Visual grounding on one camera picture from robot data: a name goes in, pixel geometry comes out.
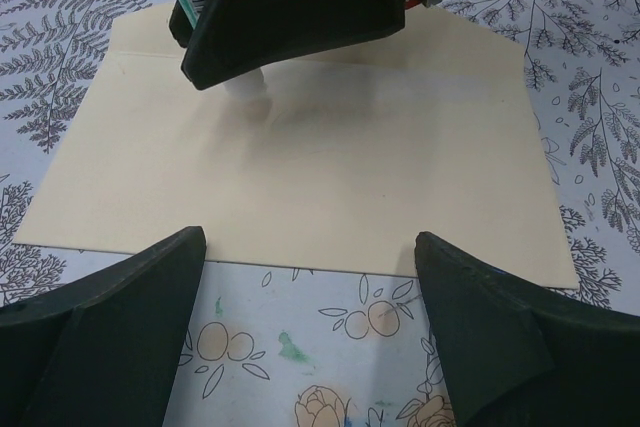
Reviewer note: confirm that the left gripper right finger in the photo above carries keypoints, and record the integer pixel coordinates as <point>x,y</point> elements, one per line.
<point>517,354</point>

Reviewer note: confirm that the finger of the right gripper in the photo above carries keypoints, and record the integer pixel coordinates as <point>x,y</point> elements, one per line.
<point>233,37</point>

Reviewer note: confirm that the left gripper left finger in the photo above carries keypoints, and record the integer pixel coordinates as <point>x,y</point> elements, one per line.
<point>104,349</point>

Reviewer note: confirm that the beige paper envelope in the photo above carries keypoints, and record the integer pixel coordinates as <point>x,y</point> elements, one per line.
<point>346,158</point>

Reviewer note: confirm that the floral patterned table mat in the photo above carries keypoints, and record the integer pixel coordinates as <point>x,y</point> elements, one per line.
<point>292,347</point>

